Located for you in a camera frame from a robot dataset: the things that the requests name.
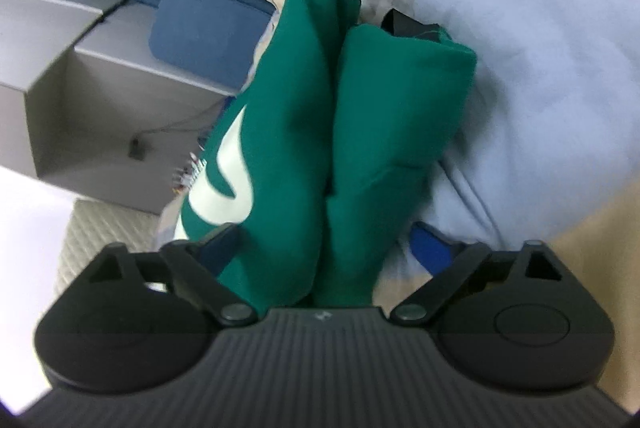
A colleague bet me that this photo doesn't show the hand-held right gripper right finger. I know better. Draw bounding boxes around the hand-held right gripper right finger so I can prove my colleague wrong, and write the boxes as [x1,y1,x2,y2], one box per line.
[389,224,563,328]

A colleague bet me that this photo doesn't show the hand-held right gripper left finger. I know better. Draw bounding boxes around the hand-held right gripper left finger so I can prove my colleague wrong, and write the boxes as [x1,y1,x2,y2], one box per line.
[82,223,258,328]

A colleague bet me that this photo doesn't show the green sweatshirt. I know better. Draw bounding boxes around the green sweatshirt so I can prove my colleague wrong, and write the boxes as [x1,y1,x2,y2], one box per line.
[172,0,478,309]

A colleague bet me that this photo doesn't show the small bottles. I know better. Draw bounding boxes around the small bottles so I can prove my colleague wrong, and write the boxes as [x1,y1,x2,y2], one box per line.
[172,152,207,197]

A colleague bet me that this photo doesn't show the quilted beige headboard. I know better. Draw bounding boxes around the quilted beige headboard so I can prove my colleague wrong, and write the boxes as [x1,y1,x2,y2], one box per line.
[54,197,167,299]

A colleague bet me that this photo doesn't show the grey wardrobe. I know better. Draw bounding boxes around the grey wardrobe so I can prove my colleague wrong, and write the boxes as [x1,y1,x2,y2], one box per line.
[0,0,242,215]

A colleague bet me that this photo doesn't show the patchwork quilt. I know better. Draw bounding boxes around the patchwork quilt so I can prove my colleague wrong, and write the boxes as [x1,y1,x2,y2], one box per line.
[152,0,640,409]

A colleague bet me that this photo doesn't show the blue padded board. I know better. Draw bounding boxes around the blue padded board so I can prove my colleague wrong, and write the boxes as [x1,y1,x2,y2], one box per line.
[148,0,277,97]

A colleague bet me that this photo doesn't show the black charger cable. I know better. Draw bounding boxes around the black charger cable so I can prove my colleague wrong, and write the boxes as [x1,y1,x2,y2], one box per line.
[136,99,224,145]

